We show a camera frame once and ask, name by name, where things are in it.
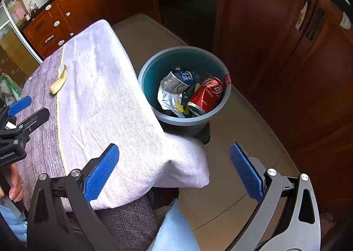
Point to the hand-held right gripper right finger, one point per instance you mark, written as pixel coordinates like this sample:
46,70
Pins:
245,171

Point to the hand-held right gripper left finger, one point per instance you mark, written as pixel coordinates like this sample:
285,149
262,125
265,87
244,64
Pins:
100,173

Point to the silvery white bag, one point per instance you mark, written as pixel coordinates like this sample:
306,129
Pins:
168,93

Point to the glass sliding door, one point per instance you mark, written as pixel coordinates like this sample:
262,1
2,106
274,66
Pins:
16,46

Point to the person's left hand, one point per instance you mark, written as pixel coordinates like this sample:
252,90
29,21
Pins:
16,189

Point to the purple white tablecloth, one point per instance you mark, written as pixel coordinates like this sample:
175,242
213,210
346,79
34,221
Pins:
110,88

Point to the built-in oven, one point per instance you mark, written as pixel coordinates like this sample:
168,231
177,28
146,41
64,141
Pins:
187,5

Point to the banana peel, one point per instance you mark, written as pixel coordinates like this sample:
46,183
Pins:
59,82

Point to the wooden side cabinet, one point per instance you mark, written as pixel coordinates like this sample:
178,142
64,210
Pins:
262,33

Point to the person's bare foot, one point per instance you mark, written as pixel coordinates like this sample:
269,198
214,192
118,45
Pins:
328,220

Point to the red soda can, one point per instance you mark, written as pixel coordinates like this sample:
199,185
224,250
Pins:
206,95

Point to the seasoning jars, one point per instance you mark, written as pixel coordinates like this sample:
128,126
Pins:
33,9

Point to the teal trash bin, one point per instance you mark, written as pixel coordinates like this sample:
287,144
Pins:
153,80

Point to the wooden drawer cabinet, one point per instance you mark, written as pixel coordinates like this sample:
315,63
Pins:
77,5

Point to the grey woven cloth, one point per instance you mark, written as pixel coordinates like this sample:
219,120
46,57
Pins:
121,220

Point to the green yellow packet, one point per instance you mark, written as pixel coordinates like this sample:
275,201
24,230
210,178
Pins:
183,107

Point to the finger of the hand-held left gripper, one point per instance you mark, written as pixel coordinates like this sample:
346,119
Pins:
34,121
19,104

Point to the green white bag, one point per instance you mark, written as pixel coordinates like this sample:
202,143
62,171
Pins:
8,88

